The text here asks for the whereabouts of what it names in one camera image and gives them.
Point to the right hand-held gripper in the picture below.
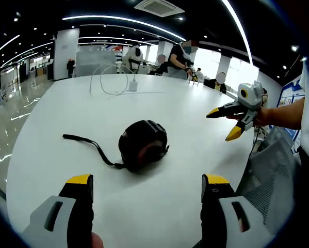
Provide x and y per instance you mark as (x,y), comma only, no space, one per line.
(252,96)

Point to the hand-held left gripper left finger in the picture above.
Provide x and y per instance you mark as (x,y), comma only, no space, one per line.
(66,206)

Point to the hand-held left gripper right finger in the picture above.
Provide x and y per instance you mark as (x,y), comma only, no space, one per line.
(216,206)

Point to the person's right forearm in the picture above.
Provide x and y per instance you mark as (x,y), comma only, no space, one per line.
(285,116)

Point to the blue and white poster board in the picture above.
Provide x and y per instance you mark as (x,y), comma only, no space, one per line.
(289,100)

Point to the grey mesh office chair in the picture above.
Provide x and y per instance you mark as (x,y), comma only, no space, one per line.
(273,175)

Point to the person's body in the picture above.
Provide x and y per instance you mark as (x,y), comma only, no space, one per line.
(307,116)

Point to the grey partition screen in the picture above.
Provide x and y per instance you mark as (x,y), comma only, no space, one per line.
(95,63)

